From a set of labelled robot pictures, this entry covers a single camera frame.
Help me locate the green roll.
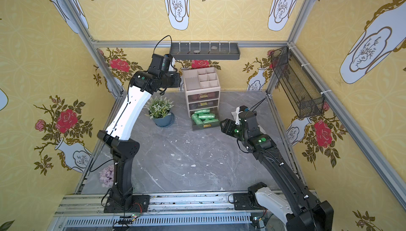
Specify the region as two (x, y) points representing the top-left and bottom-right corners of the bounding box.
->
(203, 119), (219, 124)
(191, 114), (204, 125)
(194, 108), (210, 115)
(198, 113), (216, 120)

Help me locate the transparent drawer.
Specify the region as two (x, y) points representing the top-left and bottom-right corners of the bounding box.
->
(187, 91), (219, 103)
(189, 100), (218, 110)
(190, 107), (220, 131)

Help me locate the beige drawer organizer cabinet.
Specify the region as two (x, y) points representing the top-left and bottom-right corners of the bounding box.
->
(182, 67), (221, 131)

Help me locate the transparent top drawer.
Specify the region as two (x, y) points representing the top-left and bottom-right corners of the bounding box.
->
(187, 91), (219, 103)

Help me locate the transparent bottom drawer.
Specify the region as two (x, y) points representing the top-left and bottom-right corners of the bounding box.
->
(190, 107), (220, 131)

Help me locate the green roll bottom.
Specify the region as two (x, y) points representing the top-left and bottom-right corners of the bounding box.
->
(191, 114), (204, 125)

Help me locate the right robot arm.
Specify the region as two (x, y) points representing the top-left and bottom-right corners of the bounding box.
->
(221, 106), (334, 231)

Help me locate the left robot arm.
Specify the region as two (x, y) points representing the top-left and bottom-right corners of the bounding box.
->
(97, 53), (181, 213)

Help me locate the white work glove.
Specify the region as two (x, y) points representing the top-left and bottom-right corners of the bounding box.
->
(232, 107), (242, 125)

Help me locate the potted green plant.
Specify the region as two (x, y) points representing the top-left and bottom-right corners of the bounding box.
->
(147, 97), (175, 128)

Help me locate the purple artificial flower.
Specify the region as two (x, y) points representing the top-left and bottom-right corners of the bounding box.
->
(99, 165), (114, 188)

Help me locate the grey wall shelf tray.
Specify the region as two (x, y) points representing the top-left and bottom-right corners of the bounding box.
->
(170, 41), (241, 60)

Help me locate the black wire mesh basket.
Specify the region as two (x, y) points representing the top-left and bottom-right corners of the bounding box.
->
(270, 47), (325, 119)

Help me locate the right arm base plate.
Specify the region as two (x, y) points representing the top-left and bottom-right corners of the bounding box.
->
(233, 192), (258, 210)

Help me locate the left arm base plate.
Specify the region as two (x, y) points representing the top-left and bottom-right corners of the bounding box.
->
(104, 195), (150, 213)

